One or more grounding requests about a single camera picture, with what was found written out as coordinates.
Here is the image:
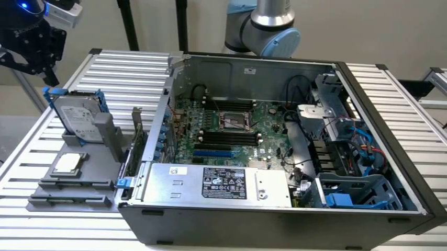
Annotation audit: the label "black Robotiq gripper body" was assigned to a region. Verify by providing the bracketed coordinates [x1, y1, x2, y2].
[0, 12, 68, 68]

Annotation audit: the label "silver disk in blue caddy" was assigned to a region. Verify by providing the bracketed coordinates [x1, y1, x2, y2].
[42, 87, 108, 146]

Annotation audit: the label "grey disk bay blue clips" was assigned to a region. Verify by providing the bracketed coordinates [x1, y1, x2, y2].
[314, 172, 405, 210]

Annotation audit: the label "black tripod pole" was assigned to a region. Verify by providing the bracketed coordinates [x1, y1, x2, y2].
[174, 0, 190, 52]
[116, 0, 141, 52]

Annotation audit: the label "grey parts rack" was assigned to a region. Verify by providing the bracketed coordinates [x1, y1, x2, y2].
[27, 112, 126, 210]

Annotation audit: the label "silver CPU chip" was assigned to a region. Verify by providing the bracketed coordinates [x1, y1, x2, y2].
[52, 153, 88, 175]

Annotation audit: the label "green graphics card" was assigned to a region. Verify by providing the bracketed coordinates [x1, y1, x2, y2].
[122, 106, 147, 179]

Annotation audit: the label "green RAM stick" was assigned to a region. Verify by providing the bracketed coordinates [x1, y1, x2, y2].
[44, 196, 95, 205]

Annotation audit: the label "black RAM slot bank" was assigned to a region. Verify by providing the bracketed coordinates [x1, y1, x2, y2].
[198, 130, 263, 147]
[203, 98, 255, 112]

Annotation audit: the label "black expansion slot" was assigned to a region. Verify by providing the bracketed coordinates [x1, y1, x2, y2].
[194, 143, 234, 152]

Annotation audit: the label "blue expansion slot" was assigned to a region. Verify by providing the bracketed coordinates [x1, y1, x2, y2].
[193, 150, 234, 159]

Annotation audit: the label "CPU socket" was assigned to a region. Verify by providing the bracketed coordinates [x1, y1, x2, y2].
[217, 110, 255, 132]

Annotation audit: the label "silver power supply unit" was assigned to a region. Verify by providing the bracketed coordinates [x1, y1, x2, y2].
[142, 163, 294, 209]

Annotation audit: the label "green motherboard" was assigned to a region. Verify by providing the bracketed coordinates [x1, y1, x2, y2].
[170, 96, 309, 189]

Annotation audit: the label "silver metal drive cage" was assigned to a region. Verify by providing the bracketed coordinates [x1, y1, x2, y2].
[295, 73, 355, 143]

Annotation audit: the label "black open PC case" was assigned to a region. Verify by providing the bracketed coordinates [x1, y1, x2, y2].
[116, 51, 438, 249]

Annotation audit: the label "black fan shroud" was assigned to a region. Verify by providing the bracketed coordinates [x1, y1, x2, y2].
[310, 138, 354, 175]

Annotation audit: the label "aluminium frame post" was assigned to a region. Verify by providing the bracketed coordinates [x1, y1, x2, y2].
[12, 70, 48, 112]

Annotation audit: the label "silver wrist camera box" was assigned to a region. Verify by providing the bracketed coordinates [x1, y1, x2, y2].
[44, 0, 84, 30]

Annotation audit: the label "short black looped wire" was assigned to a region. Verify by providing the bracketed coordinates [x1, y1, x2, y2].
[190, 83, 211, 102]

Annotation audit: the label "long black looped wire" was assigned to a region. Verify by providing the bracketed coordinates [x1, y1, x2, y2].
[285, 75, 313, 106]

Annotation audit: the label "blue data wire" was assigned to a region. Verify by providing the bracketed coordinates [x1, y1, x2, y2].
[345, 124, 378, 176]

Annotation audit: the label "red and black power wire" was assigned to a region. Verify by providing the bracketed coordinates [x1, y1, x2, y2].
[359, 141, 389, 173]

